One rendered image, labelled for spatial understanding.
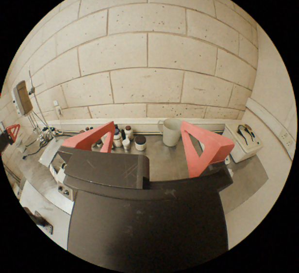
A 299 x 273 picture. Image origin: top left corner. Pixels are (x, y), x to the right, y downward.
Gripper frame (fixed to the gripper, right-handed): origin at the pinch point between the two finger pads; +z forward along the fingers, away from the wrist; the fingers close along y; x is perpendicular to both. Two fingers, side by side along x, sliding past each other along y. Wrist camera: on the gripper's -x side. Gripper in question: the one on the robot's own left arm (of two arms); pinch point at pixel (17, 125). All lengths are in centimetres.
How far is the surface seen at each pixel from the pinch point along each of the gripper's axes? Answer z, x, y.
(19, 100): 12.5, -10.4, 19.1
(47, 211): -27.3, 40.6, -2.5
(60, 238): -39, 41, -17
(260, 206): -41, 59, -160
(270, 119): 15, 6, -155
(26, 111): 14.8, -0.4, 18.7
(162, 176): 10, 40, -67
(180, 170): 13, 40, -78
